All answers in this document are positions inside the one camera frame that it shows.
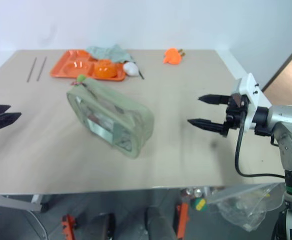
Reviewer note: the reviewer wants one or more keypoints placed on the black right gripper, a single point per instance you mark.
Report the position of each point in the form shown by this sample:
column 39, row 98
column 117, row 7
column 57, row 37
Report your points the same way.
column 236, row 112

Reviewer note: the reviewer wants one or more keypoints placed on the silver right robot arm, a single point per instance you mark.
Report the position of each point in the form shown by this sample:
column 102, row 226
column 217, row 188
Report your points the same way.
column 287, row 135

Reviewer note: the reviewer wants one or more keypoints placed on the green zippered lunch bag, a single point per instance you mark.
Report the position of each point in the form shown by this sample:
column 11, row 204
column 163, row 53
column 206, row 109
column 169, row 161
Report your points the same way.
column 125, row 110

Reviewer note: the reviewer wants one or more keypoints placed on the grey metal chopstick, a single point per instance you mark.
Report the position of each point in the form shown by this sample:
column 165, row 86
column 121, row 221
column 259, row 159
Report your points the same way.
column 31, row 69
column 41, row 68

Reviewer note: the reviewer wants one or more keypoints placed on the orange compartment tray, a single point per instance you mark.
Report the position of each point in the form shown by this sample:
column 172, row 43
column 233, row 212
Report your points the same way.
column 70, row 68

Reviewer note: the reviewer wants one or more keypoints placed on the white round sponge brush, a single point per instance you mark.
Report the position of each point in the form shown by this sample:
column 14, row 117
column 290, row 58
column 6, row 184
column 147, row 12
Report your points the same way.
column 131, row 69

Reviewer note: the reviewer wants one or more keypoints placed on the clear plastic bag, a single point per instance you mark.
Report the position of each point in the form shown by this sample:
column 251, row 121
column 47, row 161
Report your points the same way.
column 243, row 205

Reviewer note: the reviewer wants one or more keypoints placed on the orange plastic bowl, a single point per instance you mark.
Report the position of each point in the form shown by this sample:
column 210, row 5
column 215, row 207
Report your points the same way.
column 106, row 69

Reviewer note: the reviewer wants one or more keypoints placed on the grey-green crumpled cloth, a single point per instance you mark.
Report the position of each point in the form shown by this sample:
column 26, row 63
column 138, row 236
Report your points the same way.
column 110, row 53

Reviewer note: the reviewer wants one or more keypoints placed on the dark rounded robot foot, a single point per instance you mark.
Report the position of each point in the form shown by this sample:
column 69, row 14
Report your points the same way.
column 160, row 223

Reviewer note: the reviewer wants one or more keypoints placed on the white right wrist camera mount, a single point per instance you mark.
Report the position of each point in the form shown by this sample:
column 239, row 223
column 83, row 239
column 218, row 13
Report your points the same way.
column 251, row 100

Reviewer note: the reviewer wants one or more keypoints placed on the grey metal table frame bar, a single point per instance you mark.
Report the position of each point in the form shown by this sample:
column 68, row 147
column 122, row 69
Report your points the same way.
column 13, row 203

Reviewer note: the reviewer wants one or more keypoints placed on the orange clamp bracket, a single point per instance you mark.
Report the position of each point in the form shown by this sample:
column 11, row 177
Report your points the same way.
column 182, row 220
column 68, row 227

